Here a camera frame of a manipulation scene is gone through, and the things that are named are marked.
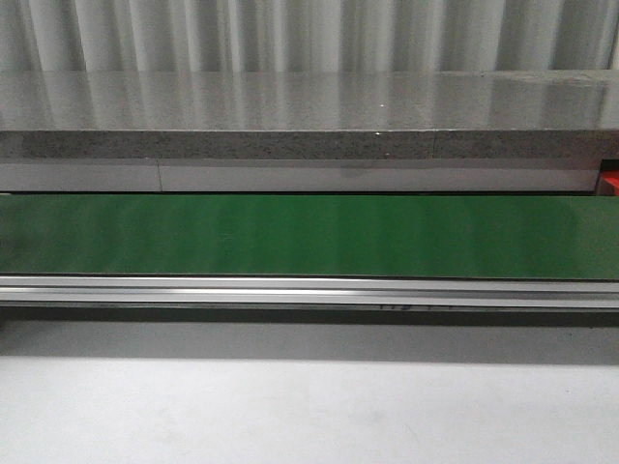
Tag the green conveyor belt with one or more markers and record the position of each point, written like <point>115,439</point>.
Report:
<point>434,236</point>

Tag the aluminium conveyor rail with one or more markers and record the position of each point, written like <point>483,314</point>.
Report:
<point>591,295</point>

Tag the white pleated curtain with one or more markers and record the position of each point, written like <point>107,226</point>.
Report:
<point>308,36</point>

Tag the grey granite counter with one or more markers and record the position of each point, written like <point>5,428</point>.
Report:
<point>444,132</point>

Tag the red plastic tray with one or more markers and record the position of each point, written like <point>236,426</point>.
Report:
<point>608,184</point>

